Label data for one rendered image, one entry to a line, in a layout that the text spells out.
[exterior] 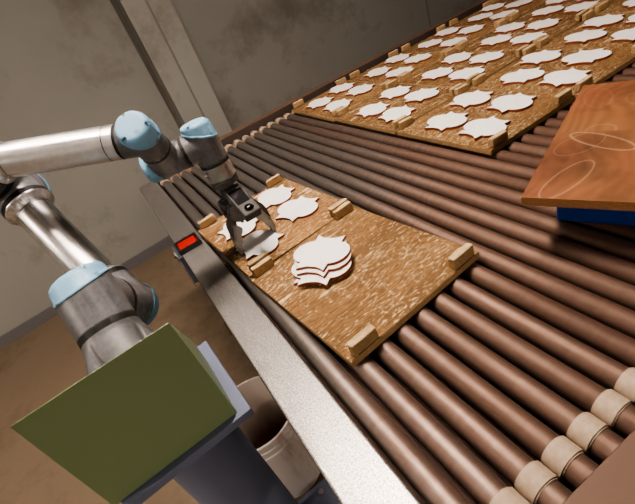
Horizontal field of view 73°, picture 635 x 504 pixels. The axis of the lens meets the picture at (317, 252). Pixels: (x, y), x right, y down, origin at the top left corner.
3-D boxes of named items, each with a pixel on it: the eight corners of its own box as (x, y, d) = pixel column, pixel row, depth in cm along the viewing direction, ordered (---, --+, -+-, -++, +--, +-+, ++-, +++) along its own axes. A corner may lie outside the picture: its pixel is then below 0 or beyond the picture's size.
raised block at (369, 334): (355, 358, 75) (351, 348, 73) (349, 353, 76) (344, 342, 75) (380, 337, 77) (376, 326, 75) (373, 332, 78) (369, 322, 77)
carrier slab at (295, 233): (252, 281, 108) (249, 276, 107) (199, 234, 140) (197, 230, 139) (355, 209, 118) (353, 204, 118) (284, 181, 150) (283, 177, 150)
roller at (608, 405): (628, 452, 54) (637, 425, 52) (206, 163, 210) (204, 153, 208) (649, 434, 56) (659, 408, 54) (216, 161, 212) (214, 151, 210)
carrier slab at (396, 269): (353, 368, 75) (351, 362, 74) (252, 283, 107) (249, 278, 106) (480, 257, 87) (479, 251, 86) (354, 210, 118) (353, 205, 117)
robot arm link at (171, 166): (125, 144, 96) (169, 123, 97) (147, 163, 107) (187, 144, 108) (137, 173, 95) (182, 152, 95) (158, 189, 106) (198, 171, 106)
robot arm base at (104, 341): (87, 389, 71) (58, 340, 73) (100, 399, 84) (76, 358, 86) (169, 338, 78) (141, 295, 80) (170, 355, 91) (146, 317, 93)
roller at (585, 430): (603, 478, 53) (612, 452, 51) (197, 168, 209) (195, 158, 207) (626, 459, 55) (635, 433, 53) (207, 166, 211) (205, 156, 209)
